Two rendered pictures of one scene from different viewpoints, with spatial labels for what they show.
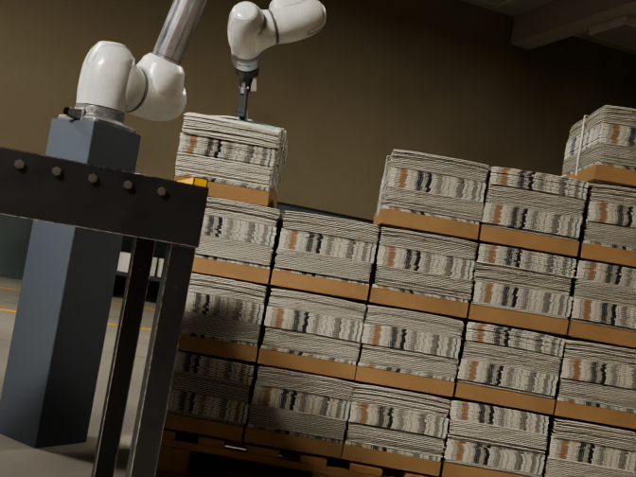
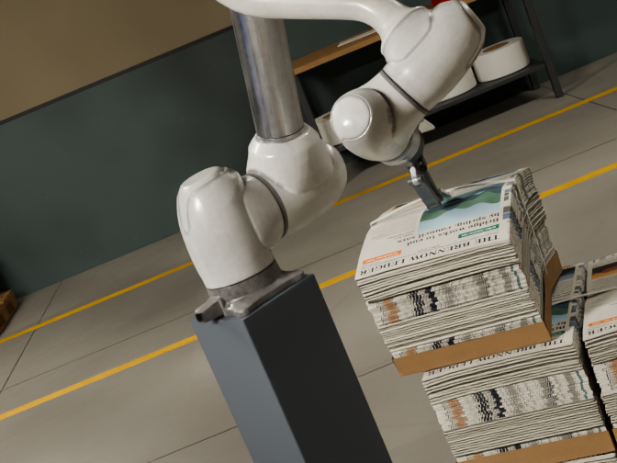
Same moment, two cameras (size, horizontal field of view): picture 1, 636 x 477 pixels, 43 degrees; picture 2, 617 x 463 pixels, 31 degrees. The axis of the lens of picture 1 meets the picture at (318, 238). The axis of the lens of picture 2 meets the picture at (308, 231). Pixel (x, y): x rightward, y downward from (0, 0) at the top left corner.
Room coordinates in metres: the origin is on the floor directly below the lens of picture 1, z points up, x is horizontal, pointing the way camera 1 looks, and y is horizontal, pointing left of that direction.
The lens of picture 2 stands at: (0.60, -0.18, 1.60)
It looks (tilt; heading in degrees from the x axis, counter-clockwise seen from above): 13 degrees down; 21
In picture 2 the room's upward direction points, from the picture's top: 23 degrees counter-clockwise
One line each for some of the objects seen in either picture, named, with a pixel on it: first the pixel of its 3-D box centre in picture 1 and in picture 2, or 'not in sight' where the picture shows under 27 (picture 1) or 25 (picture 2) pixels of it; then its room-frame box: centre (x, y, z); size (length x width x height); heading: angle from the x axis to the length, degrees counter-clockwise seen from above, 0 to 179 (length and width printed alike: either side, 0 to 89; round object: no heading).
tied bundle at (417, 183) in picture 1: (427, 199); not in sight; (2.54, -0.32, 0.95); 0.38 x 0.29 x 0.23; 179
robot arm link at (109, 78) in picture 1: (109, 77); (223, 221); (2.59, 0.75, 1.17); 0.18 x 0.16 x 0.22; 144
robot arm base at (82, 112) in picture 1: (94, 116); (238, 288); (2.57, 0.77, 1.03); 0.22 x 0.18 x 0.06; 147
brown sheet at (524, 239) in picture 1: (515, 242); not in sight; (2.53, -0.61, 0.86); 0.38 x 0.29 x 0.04; 178
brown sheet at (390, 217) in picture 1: (422, 226); not in sight; (2.53, -0.32, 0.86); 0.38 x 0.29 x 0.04; 179
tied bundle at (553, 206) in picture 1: (519, 215); not in sight; (2.53, -0.61, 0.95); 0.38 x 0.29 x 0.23; 178
